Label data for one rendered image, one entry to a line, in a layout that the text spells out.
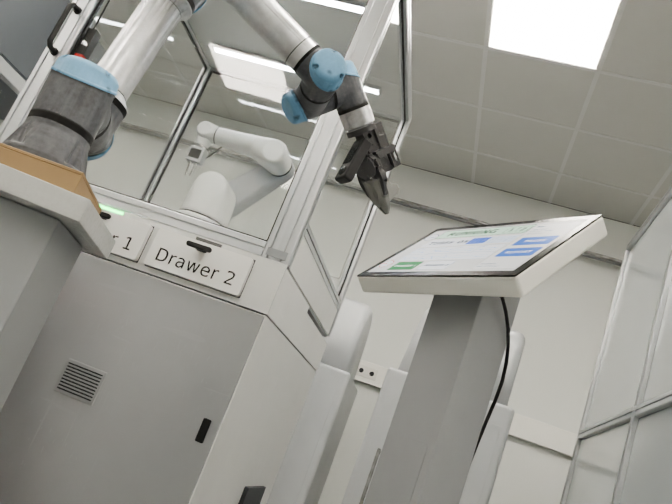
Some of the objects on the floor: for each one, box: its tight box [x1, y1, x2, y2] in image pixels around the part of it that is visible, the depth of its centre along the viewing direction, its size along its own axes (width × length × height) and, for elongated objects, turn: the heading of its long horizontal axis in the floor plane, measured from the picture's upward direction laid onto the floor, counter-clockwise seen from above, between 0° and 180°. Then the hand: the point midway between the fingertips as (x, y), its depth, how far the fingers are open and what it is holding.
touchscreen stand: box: [364, 295, 521, 504], centre depth 142 cm, size 50×45×102 cm
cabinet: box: [0, 251, 316, 504], centre depth 219 cm, size 95×103×80 cm
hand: (383, 210), depth 158 cm, fingers closed
